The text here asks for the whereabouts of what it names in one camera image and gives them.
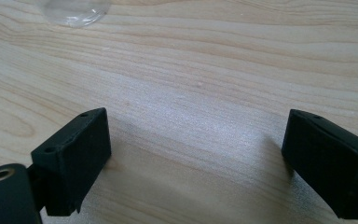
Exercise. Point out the clear plastic wrapper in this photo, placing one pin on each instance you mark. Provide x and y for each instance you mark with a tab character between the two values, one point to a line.
74	11

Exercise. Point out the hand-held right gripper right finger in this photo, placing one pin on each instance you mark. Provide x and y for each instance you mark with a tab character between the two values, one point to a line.
329	168

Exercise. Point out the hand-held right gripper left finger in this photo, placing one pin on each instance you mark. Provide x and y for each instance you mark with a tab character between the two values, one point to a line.
71	165

